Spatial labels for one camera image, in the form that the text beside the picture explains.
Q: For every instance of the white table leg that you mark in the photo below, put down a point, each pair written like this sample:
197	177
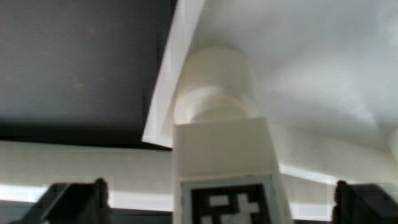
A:
228	183

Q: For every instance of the white L-shaped obstacle fence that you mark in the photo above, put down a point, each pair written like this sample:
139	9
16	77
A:
39	164

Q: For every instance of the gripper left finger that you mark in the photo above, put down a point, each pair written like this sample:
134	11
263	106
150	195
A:
73	204

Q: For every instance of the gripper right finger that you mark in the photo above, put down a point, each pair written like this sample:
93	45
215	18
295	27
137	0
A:
365	205

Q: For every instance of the white square table top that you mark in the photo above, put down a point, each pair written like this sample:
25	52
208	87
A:
320	45

